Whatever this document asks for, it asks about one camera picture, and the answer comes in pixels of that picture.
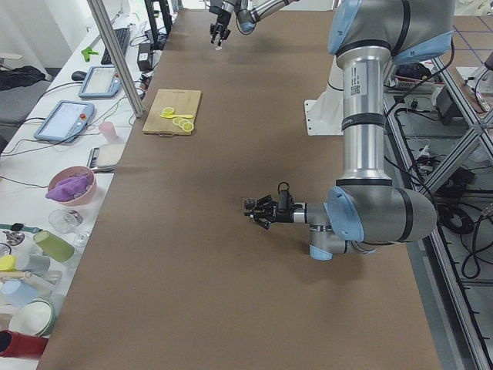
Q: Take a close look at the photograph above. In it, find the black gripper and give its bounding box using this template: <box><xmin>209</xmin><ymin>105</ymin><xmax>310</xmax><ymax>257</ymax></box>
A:
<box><xmin>210</xmin><ymin>0</ymin><xmax>235</xmax><ymax>44</ymax></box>
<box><xmin>251</xmin><ymin>194</ymin><xmax>307</xmax><ymax>230</ymax></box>

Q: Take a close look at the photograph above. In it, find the aluminium frame post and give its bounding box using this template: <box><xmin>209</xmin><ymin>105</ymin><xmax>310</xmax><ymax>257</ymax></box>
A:
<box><xmin>87</xmin><ymin>0</ymin><xmax>144</xmax><ymax>118</ymax></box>

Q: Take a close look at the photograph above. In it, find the green tall cup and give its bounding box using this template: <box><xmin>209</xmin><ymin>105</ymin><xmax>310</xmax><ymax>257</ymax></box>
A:
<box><xmin>32</xmin><ymin>230</ymin><xmax>75</xmax><ymax>263</ymax></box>

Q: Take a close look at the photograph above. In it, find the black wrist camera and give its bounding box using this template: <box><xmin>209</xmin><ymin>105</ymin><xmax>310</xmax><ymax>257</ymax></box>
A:
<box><xmin>277</xmin><ymin>181</ymin><xmax>292</xmax><ymax>213</ymax></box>

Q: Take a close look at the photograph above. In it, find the light blue cup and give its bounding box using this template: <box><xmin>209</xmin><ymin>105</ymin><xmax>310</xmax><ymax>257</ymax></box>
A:
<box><xmin>1</xmin><ymin>280</ymin><xmax>39</xmax><ymax>308</ymax></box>

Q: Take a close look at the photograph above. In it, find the wooden mug tree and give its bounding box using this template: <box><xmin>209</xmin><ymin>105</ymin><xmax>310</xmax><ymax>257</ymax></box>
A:
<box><xmin>1</xmin><ymin>271</ymin><xmax>62</xmax><ymax>290</ymax></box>

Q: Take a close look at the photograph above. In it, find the red thermos bottle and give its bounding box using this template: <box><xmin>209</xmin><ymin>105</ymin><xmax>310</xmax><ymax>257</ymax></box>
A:
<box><xmin>1</xmin><ymin>330</ymin><xmax>49</xmax><ymax>359</ymax></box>

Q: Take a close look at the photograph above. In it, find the grey cup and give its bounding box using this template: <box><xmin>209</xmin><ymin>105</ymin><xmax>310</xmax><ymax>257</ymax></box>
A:
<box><xmin>15</xmin><ymin>254</ymin><xmax>50</xmax><ymax>275</ymax></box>

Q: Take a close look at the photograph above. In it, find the white camera pole base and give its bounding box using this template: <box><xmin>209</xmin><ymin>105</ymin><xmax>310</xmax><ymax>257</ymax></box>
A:
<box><xmin>304</xmin><ymin>58</ymin><xmax>344</xmax><ymax>136</ymax></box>

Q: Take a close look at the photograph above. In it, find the far teach pendant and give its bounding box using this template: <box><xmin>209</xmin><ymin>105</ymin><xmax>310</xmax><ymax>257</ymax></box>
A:
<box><xmin>78</xmin><ymin>65</ymin><xmax>122</xmax><ymax>99</ymax></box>

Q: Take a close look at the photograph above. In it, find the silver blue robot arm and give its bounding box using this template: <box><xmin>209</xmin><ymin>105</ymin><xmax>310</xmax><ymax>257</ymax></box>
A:
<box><xmin>208</xmin><ymin>0</ymin><xmax>293</xmax><ymax>46</ymax></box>
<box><xmin>244</xmin><ymin>1</ymin><xmax>455</xmax><ymax>261</ymax></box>

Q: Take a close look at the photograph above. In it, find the near teach pendant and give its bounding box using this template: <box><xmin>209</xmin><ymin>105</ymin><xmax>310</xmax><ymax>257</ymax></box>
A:
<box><xmin>33</xmin><ymin>100</ymin><xmax>95</xmax><ymax>143</ymax></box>

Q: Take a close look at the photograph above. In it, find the yellow cup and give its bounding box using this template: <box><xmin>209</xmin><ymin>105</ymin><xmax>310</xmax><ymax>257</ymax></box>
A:
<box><xmin>0</xmin><ymin>254</ymin><xmax>16</xmax><ymax>272</ymax></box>

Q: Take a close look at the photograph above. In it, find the pink bowl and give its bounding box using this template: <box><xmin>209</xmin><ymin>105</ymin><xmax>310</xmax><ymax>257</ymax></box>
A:
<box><xmin>45</xmin><ymin>166</ymin><xmax>97</xmax><ymax>207</ymax></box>

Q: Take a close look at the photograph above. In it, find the wooden cutting board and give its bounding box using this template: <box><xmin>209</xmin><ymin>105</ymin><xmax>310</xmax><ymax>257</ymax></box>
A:
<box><xmin>142</xmin><ymin>89</ymin><xmax>202</xmax><ymax>136</ymax></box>

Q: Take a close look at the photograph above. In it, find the black power brick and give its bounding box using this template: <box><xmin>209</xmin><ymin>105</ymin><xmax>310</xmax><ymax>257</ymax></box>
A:
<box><xmin>137</xmin><ymin>42</ymin><xmax>154</xmax><ymax>72</ymax></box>

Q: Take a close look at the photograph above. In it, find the pink plastic cup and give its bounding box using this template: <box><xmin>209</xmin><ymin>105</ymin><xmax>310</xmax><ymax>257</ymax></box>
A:
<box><xmin>99</xmin><ymin>121</ymin><xmax>119</xmax><ymax>143</ymax></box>

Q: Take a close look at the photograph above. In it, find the clear wine glass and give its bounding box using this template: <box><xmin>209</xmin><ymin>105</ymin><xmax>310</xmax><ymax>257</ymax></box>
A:
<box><xmin>49</xmin><ymin>209</ymin><xmax>90</xmax><ymax>247</ymax></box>

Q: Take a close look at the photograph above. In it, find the yellow plastic knife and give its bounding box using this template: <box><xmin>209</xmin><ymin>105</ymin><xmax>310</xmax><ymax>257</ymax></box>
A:
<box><xmin>159</xmin><ymin>114</ymin><xmax>194</xmax><ymax>119</ymax></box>

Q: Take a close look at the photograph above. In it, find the white bowl green rim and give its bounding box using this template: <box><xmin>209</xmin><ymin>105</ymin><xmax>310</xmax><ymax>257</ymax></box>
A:
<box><xmin>8</xmin><ymin>300</ymin><xmax>55</xmax><ymax>336</ymax></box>

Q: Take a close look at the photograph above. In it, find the green plastic clamp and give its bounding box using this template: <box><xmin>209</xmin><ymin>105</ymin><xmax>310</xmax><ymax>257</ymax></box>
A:
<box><xmin>81</xmin><ymin>46</ymin><xmax>99</xmax><ymax>62</ymax></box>

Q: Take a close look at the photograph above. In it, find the steel double jigger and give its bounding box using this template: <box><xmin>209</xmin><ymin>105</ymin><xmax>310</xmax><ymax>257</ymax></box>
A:
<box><xmin>242</xmin><ymin>198</ymin><xmax>257</xmax><ymax>217</ymax></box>

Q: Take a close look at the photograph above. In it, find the teach pendant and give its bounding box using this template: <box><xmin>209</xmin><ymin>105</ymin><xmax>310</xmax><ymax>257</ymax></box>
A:
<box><xmin>78</xmin><ymin>65</ymin><xmax>122</xmax><ymax>99</ymax></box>
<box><xmin>33</xmin><ymin>100</ymin><xmax>95</xmax><ymax>143</ymax></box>

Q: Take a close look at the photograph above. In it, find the black keyboard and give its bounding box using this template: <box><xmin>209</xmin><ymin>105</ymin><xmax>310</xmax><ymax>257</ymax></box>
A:
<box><xmin>100</xmin><ymin>27</ymin><xmax>132</xmax><ymax>66</ymax></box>

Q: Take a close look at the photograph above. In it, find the green wristwatch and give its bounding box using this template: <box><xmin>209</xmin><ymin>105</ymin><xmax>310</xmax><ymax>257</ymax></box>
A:
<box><xmin>0</xmin><ymin>223</ymin><xmax>42</xmax><ymax>234</ymax></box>

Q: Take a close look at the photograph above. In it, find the black computer mouse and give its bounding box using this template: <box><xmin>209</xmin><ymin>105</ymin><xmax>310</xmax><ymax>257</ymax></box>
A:
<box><xmin>71</xmin><ymin>71</ymin><xmax>87</xmax><ymax>82</ymax></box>

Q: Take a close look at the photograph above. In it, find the purple cloth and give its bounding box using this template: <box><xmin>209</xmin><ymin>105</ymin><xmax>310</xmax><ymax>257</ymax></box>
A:
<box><xmin>45</xmin><ymin>173</ymin><xmax>92</xmax><ymax>202</ymax></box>

